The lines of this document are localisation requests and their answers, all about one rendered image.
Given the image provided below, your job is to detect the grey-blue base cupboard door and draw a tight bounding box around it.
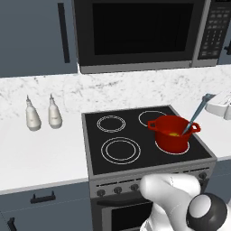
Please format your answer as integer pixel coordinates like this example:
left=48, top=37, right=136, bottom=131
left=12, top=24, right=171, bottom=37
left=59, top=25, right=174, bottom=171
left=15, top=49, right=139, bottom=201
left=0, top=207, right=94, bottom=231

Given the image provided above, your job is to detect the grey-blue base cupboard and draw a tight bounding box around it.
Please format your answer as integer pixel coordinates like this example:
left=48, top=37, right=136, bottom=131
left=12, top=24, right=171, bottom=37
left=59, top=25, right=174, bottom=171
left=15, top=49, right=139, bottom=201
left=206, top=158, right=231, bottom=203

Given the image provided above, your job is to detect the black drawer handle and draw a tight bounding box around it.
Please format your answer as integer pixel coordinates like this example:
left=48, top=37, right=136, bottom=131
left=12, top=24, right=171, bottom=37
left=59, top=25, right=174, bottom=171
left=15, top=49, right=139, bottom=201
left=29, top=191, right=57, bottom=205

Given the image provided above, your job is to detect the long black cupboard handle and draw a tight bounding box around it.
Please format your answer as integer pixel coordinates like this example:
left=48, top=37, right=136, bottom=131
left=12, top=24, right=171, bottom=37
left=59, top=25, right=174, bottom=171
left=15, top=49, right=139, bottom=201
left=57, top=2, right=71, bottom=64

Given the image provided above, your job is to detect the grey-blue wall cupboard door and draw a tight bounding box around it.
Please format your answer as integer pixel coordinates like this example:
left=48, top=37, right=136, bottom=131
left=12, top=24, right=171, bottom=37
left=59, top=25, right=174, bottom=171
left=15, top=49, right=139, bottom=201
left=0, top=0, right=79, bottom=79
left=217, top=0, right=231, bottom=66

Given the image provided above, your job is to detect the red pot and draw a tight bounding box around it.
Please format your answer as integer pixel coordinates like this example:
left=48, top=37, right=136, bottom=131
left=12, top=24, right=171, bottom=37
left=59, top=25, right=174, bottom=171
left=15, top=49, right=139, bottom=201
left=147, top=115, right=201, bottom=154

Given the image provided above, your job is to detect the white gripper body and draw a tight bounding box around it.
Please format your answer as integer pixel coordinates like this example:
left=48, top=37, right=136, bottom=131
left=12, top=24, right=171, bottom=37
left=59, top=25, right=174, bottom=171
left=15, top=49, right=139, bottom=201
left=205, top=91, right=231, bottom=121

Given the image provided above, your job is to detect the black and silver microwave oven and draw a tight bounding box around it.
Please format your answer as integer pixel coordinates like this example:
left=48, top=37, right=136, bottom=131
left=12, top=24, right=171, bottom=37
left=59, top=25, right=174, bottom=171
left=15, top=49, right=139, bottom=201
left=71, top=0, right=225, bottom=75

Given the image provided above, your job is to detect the blue-grey spatula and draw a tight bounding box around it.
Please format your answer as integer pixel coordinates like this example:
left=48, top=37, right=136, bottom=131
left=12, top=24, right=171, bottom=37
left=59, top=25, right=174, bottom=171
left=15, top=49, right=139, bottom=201
left=180, top=93, right=217, bottom=136

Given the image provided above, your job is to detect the black base cupboard handle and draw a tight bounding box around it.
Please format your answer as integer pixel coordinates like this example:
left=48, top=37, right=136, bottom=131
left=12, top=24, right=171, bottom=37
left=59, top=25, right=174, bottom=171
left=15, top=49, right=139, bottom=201
left=6, top=217, right=18, bottom=231

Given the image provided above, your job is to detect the short black cupboard handle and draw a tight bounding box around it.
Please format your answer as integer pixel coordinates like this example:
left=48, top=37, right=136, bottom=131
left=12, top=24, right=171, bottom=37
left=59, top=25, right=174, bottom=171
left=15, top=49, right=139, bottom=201
left=223, top=41, right=231, bottom=56

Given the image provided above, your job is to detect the grey-blue drawer front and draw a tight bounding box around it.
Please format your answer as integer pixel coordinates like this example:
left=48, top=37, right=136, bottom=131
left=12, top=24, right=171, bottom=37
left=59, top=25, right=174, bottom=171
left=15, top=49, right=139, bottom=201
left=0, top=180, right=91, bottom=213

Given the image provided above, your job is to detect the white bottle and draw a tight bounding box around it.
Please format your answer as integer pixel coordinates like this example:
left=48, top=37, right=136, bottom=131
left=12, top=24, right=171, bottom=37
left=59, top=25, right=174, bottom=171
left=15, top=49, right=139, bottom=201
left=48, top=93, right=63, bottom=130
left=24, top=95, right=42, bottom=132

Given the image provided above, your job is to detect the black hob stove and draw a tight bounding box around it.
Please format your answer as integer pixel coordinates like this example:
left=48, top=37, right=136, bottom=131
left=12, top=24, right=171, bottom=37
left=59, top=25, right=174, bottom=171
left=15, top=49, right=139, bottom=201
left=80, top=104, right=218, bottom=231

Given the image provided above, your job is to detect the oven door with window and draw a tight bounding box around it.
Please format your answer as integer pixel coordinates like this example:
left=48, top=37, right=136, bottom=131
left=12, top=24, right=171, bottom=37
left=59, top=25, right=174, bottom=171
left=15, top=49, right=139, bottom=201
left=90, top=197, right=157, bottom=231

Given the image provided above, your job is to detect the black oven door handle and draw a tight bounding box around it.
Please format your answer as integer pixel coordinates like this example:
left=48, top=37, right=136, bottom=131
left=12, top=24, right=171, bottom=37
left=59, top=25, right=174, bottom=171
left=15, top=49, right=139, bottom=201
left=96, top=195, right=146, bottom=208

